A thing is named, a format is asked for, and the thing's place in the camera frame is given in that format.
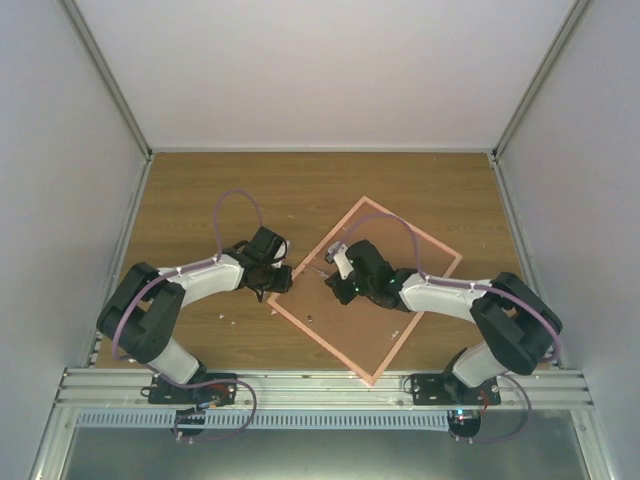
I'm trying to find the long clear glass shard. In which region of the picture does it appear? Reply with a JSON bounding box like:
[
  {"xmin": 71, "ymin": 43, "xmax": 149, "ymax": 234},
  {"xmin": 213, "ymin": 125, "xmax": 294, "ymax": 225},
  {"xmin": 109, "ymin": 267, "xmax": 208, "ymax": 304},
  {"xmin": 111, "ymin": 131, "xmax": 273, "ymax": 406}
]
[{"xmin": 308, "ymin": 266, "xmax": 330, "ymax": 279}]

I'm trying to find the pink picture frame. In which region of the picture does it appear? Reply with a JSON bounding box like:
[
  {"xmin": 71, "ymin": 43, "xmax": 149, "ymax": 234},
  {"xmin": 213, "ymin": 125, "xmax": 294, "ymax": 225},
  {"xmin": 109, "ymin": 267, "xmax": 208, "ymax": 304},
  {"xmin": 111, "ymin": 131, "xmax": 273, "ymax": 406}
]
[{"xmin": 266, "ymin": 196, "xmax": 463, "ymax": 386}]

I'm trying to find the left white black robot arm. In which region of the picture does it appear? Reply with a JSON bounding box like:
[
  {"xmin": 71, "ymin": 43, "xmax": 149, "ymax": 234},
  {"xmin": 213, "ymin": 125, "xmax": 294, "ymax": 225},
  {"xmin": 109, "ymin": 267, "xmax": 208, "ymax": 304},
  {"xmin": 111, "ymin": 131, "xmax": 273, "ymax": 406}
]
[{"xmin": 97, "ymin": 226, "xmax": 293, "ymax": 404}]

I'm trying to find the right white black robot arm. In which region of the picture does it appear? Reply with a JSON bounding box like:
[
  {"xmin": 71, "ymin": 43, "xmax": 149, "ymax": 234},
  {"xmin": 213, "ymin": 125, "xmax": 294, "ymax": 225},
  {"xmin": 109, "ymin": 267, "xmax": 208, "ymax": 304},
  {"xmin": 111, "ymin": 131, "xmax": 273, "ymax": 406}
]
[{"xmin": 325, "ymin": 240, "xmax": 563, "ymax": 405}]

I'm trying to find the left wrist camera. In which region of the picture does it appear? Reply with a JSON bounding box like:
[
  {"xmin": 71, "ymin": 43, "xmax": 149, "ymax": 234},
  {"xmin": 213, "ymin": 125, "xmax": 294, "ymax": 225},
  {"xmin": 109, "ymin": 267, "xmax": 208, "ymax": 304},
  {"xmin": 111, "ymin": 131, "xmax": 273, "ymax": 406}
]
[{"xmin": 272, "ymin": 240, "xmax": 290, "ymax": 263}]

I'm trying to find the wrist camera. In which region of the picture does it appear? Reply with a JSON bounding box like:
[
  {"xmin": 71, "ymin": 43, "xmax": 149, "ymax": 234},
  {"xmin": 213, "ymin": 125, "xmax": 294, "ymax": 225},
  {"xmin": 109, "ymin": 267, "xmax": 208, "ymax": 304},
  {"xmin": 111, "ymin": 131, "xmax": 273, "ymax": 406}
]
[
  {"xmin": 325, "ymin": 241, "xmax": 354, "ymax": 280},
  {"xmin": 272, "ymin": 240, "xmax": 290, "ymax": 263}
]

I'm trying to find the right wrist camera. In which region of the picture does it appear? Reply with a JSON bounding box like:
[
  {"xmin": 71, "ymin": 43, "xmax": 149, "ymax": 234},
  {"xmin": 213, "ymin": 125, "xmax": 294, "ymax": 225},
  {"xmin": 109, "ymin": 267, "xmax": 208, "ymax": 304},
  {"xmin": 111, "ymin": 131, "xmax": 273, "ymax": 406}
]
[{"xmin": 325, "ymin": 241, "xmax": 354, "ymax": 280}]

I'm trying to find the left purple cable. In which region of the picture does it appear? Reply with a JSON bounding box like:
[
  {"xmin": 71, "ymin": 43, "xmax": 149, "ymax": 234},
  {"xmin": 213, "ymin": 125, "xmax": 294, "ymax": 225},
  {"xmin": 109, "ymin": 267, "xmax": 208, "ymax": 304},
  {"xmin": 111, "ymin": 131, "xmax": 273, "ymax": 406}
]
[{"xmin": 112, "ymin": 188, "xmax": 266, "ymax": 362}]

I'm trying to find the purple cable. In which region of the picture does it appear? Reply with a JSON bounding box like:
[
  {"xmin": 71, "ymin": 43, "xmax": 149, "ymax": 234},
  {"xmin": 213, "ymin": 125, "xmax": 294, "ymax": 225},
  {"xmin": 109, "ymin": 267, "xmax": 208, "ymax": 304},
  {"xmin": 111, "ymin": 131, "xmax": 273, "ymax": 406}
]
[
  {"xmin": 112, "ymin": 188, "xmax": 266, "ymax": 362},
  {"xmin": 341, "ymin": 212, "xmax": 562, "ymax": 364}
]

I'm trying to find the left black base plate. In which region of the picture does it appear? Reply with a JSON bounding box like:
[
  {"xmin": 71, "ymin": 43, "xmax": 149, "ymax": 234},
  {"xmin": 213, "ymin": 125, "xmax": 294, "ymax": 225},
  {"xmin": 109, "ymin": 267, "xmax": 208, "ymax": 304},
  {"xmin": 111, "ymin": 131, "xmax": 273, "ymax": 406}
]
[{"xmin": 140, "ymin": 372, "xmax": 237, "ymax": 407}]

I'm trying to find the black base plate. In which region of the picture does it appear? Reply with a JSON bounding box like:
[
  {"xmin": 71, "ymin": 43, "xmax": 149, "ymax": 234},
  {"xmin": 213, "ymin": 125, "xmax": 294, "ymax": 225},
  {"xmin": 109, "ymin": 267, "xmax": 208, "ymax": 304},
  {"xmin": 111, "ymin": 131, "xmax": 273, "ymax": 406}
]
[
  {"xmin": 403, "ymin": 373, "xmax": 501, "ymax": 406},
  {"xmin": 140, "ymin": 372, "xmax": 237, "ymax": 407}
]

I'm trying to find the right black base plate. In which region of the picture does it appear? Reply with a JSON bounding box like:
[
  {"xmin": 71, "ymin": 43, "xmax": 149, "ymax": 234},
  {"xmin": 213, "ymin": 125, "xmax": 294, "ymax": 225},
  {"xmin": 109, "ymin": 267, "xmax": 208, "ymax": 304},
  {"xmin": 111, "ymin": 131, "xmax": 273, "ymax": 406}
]
[{"xmin": 403, "ymin": 373, "xmax": 501, "ymax": 406}]

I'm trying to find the grey slotted cable duct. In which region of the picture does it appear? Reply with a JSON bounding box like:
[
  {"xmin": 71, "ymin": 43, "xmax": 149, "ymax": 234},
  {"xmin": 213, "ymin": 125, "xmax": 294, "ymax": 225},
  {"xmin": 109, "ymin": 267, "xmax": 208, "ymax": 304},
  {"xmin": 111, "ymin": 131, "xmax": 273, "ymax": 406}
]
[{"xmin": 76, "ymin": 408, "xmax": 448, "ymax": 432}]

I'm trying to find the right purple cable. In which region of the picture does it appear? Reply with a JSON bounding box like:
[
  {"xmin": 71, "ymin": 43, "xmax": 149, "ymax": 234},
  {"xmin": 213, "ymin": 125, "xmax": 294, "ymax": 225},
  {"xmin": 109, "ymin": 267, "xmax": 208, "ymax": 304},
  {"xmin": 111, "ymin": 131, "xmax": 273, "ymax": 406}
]
[{"xmin": 341, "ymin": 212, "xmax": 562, "ymax": 364}]

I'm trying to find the aluminium mounting rail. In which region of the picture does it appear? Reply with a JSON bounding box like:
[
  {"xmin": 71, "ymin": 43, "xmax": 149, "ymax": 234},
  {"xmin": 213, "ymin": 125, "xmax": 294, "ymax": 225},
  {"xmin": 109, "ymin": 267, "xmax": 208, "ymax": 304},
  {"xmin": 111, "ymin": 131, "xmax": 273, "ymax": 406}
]
[{"xmin": 54, "ymin": 369, "xmax": 594, "ymax": 410}]

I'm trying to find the left vertical aluminium post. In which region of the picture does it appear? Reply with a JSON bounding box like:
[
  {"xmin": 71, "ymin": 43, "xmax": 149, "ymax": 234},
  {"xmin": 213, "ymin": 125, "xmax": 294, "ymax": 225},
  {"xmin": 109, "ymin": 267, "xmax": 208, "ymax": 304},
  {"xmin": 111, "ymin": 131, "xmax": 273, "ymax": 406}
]
[{"xmin": 59, "ymin": 0, "xmax": 153, "ymax": 162}]

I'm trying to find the vertical aluminium post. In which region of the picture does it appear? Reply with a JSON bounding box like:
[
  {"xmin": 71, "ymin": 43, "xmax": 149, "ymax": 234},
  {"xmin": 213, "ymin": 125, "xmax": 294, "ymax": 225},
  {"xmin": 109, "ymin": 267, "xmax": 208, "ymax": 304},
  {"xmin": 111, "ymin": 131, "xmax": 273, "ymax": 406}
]
[
  {"xmin": 59, "ymin": 0, "xmax": 153, "ymax": 162},
  {"xmin": 491, "ymin": 0, "xmax": 592, "ymax": 162}
]

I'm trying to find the right vertical aluminium post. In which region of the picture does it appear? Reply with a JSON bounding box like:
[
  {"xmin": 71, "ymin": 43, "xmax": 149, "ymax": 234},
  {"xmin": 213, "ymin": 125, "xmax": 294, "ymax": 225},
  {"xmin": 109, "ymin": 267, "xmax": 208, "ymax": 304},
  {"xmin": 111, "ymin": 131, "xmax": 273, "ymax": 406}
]
[{"xmin": 491, "ymin": 0, "xmax": 592, "ymax": 162}]

